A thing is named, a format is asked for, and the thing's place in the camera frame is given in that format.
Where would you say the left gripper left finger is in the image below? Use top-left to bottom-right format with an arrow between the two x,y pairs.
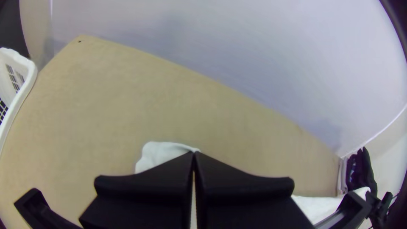
78,151 -> 195,229

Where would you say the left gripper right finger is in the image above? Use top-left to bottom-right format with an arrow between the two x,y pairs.
194,151 -> 315,229

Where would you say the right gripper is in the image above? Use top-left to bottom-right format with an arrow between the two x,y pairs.
365,190 -> 394,222

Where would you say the white t-shirt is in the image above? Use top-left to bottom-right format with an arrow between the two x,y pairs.
134,141 -> 371,229

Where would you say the heap of clothes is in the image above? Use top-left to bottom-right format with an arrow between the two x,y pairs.
345,147 -> 378,195

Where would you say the white laundry basket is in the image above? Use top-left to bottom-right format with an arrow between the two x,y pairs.
0,47 -> 39,152

